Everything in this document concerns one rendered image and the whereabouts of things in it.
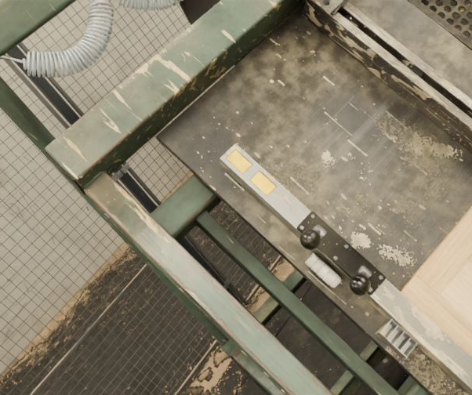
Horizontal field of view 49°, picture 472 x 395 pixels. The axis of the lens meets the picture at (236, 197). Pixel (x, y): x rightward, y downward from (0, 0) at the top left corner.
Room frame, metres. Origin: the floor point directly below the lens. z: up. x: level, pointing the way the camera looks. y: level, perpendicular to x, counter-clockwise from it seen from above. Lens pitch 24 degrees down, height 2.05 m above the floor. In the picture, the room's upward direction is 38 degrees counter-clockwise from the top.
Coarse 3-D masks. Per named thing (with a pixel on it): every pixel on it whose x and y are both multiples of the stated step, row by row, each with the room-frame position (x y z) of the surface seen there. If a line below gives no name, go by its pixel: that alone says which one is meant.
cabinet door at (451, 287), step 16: (464, 224) 0.87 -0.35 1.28; (448, 240) 0.86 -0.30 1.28; (464, 240) 0.85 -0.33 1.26; (432, 256) 0.84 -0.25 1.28; (448, 256) 0.84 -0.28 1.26; (464, 256) 0.83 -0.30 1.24; (416, 272) 0.84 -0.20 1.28; (432, 272) 0.83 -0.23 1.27; (448, 272) 0.82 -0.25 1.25; (464, 272) 0.81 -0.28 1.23; (416, 288) 0.81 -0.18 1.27; (432, 288) 0.81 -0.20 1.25; (448, 288) 0.80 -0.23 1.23; (464, 288) 0.79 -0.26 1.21; (416, 304) 0.80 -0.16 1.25; (432, 304) 0.79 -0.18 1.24; (448, 304) 0.78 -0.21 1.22; (464, 304) 0.78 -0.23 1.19; (432, 320) 0.77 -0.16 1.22; (448, 320) 0.76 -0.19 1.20; (464, 320) 0.76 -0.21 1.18; (464, 336) 0.74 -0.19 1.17
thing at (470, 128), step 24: (312, 0) 1.16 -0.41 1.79; (336, 0) 1.15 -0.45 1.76; (336, 24) 1.16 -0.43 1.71; (360, 24) 1.15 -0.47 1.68; (360, 48) 1.13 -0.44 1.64; (384, 48) 1.12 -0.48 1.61; (384, 72) 1.10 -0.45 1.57; (408, 72) 1.05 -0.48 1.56; (432, 72) 1.03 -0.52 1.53; (408, 96) 1.06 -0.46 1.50; (432, 96) 1.00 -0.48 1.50; (456, 96) 0.99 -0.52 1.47; (432, 120) 1.03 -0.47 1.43; (456, 120) 0.97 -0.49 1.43
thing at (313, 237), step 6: (318, 228) 0.89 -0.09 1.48; (306, 234) 0.81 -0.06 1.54; (312, 234) 0.80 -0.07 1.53; (318, 234) 0.81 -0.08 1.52; (324, 234) 0.89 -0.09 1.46; (300, 240) 0.81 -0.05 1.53; (306, 240) 0.80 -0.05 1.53; (312, 240) 0.80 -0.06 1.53; (318, 240) 0.80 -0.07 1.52; (306, 246) 0.80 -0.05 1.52; (312, 246) 0.80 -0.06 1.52
